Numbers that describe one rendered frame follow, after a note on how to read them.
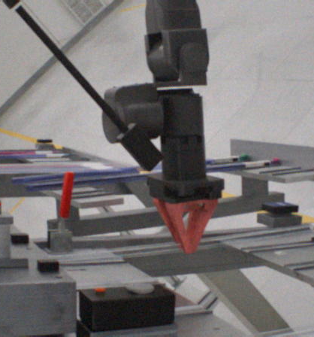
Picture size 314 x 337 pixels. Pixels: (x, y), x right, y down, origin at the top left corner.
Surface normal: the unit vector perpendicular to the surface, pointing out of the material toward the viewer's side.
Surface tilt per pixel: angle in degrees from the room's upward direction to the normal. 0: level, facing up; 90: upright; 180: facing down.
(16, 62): 90
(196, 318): 45
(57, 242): 90
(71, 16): 90
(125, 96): 91
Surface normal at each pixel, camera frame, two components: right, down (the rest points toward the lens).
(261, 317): 0.43, 0.09
